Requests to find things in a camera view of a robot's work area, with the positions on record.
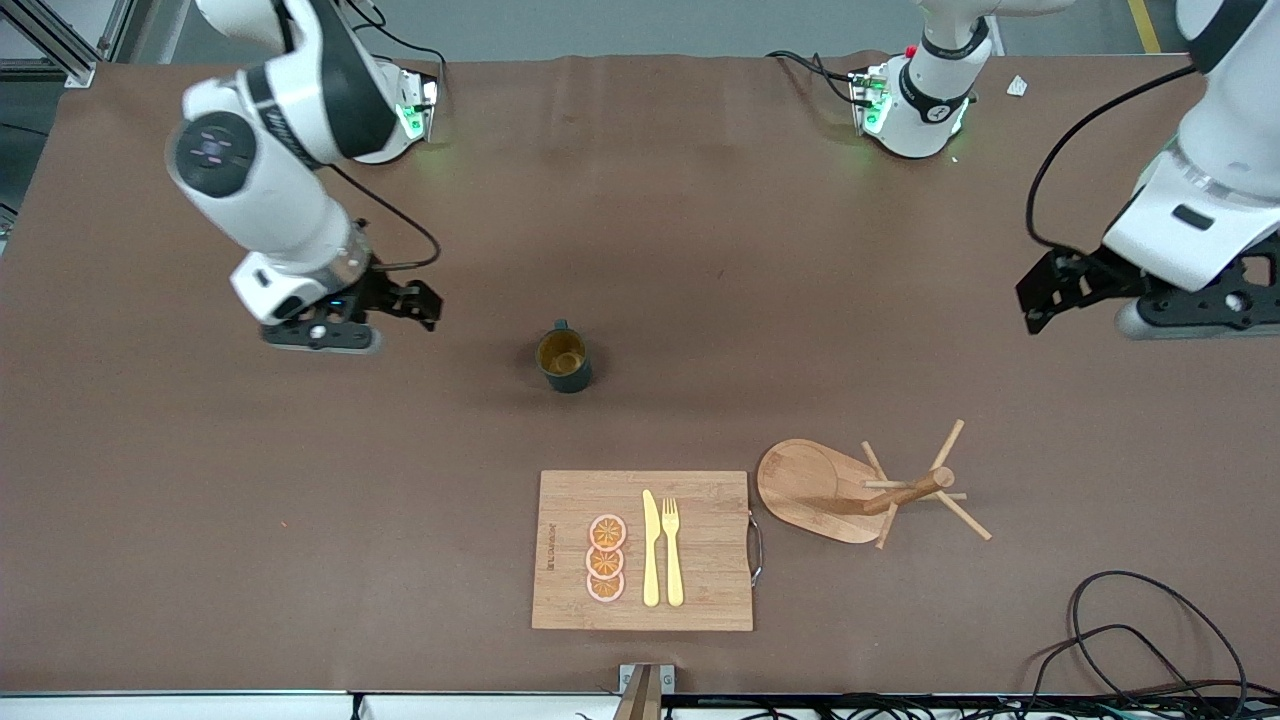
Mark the aluminium frame profile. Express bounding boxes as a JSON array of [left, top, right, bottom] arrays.
[[0, 0, 136, 89]]

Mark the yellow plastic knife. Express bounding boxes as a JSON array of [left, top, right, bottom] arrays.
[[642, 489, 662, 608]]

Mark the black left base cable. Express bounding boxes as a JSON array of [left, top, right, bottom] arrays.
[[766, 50, 863, 107]]

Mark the yellow plastic fork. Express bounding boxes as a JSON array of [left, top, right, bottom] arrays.
[[661, 497, 686, 608]]

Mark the wooden mug tree stand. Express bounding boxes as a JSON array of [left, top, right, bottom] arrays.
[[756, 418, 993, 551]]

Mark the white table edge rail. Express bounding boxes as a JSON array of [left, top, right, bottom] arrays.
[[0, 690, 621, 720]]

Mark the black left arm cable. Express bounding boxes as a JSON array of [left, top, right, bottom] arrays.
[[1026, 64, 1198, 251]]

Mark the metal table edge bracket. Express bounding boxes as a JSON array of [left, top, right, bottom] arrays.
[[612, 663, 676, 720]]

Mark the dark green cup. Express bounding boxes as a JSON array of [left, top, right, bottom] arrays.
[[536, 319, 593, 394]]

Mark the black right base cable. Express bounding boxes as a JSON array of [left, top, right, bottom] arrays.
[[345, 0, 449, 99]]

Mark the bamboo cutting board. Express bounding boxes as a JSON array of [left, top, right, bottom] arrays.
[[531, 470, 764, 633]]

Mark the brown table cover mat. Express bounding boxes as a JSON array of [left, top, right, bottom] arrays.
[[0, 52, 1280, 698]]

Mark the black base cable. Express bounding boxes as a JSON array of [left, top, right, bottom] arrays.
[[345, 0, 449, 99], [766, 50, 863, 107]]

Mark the black loose cable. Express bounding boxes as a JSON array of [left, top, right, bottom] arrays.
[[1025, 624, 1206, 720], [1068, 570, 1251, 713]]

